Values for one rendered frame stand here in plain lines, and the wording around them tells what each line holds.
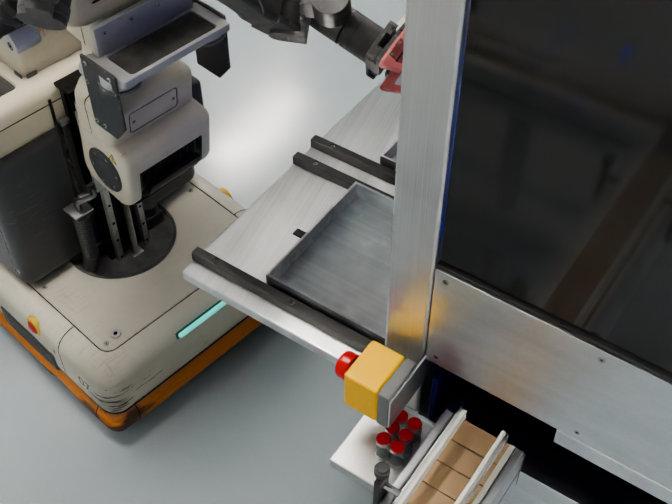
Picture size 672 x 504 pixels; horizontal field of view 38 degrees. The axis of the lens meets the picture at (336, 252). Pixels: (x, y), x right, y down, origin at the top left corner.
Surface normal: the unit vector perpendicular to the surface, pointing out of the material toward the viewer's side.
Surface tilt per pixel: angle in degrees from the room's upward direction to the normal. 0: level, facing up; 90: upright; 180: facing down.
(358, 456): 0
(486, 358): 90
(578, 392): 90
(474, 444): 0
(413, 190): 90
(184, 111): 8
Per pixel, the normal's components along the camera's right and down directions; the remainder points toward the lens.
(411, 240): -0.56, 0.62
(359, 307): 0.00, -0.67
